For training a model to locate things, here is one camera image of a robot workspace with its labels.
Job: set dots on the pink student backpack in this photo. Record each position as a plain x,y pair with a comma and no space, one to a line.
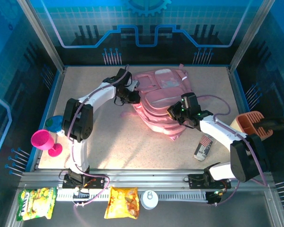
156,113

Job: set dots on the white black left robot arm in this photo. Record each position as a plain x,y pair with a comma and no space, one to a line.
101,93

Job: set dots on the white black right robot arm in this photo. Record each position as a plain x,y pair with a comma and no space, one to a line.
220,130

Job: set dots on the yellow orange chips bag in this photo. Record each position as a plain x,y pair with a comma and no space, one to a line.
121,203

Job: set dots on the green yellow snack bag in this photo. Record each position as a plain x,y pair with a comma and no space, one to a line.
35,203

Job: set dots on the crushed flag print can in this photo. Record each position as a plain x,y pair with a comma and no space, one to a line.
203,149

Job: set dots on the beige orange pen holder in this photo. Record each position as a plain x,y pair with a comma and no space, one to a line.
247,120

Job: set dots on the blue bowl with green spot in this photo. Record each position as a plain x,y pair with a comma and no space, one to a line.
55,123

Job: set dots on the black object in holder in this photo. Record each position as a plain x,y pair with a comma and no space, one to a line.
272,123

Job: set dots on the small black controller box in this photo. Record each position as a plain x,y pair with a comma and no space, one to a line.
214,197
81,194

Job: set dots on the pink plastic goblet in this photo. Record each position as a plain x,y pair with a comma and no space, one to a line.
41,140

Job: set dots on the white round lid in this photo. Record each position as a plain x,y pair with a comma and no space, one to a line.
149,199

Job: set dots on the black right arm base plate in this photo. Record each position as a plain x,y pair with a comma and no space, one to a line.
195,181

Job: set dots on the aluminium rail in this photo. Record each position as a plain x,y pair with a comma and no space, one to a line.
144,177

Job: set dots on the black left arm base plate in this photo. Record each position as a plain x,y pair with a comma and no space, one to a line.
97,183

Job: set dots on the aluminium frame post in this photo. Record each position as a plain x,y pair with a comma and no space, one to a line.
249,37
43,37

